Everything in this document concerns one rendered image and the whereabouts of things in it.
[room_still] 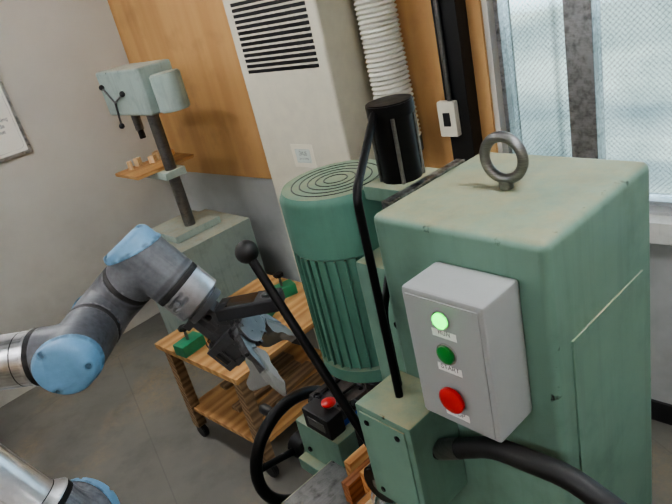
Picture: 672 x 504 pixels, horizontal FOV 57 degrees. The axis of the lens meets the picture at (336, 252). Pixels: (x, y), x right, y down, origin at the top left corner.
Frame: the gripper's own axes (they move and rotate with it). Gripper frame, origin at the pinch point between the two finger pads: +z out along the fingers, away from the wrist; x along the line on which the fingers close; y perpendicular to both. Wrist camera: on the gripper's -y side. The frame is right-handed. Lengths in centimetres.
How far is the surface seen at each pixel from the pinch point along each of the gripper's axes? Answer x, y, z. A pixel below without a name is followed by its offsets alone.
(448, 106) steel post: -137, -32, 13
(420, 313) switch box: 34, -38, -8
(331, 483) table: 1.1, 15.4, 22.2
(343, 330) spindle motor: 10.0, -17.1, -3.1
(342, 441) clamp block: -3.7, 9.8, 19.2
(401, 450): 32.3, -22.4, 4.5
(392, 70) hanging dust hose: -144, -27, -10
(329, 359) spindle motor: 7.6, -10.1, -0.1
